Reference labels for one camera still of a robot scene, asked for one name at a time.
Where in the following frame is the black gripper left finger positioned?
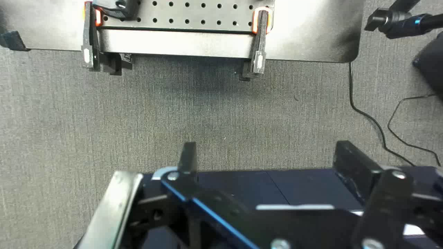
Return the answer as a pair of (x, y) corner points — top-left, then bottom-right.
(177, 140), (201, 179)

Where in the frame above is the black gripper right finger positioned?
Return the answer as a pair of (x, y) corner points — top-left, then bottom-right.
(332, 139), (385, 204)

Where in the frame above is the black rounded floor object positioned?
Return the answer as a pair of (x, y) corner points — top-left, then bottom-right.
(411, 30), (443, 103)

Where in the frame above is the black bar clamp orange trim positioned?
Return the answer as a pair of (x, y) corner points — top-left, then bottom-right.
(238, 5), (277, 82)
(80, 0), (136, 75)

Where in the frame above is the perforated metal breadboard table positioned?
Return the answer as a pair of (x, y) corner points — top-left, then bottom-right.
(0, 0), (367, 64)

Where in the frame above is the black table foot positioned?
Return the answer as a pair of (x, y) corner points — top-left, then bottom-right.
(0, 28), (30, 52)

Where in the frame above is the thin black floor cable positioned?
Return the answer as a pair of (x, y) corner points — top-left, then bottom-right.
(346, 60), (418, 168)
(386, 91), (443, 168)

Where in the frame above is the blue wrist cable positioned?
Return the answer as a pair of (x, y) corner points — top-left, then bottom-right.
(159, 175), (260, 249)

